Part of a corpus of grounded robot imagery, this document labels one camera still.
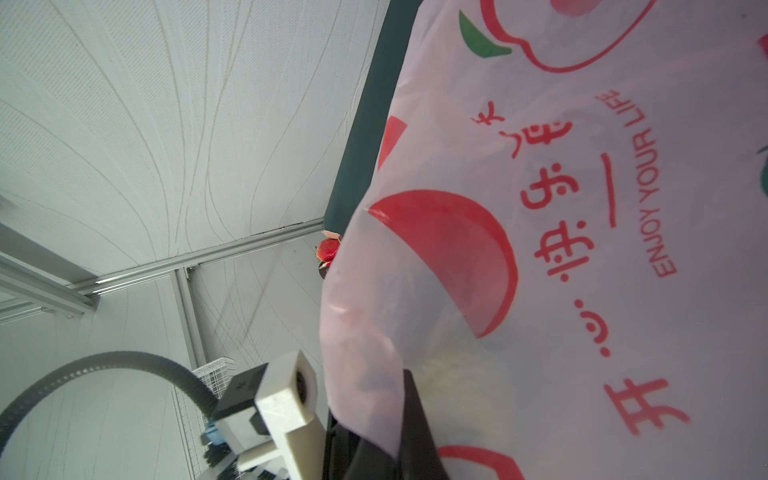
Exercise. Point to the pink plastic bag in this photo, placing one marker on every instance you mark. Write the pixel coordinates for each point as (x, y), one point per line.
(565, 242)

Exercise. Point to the white wire basket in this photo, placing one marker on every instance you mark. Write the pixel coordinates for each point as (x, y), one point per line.
(206, 455)

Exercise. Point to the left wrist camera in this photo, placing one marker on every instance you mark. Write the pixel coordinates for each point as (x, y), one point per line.
(267, 417)

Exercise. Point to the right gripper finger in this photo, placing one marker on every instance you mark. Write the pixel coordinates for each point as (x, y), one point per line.
(417, 457)

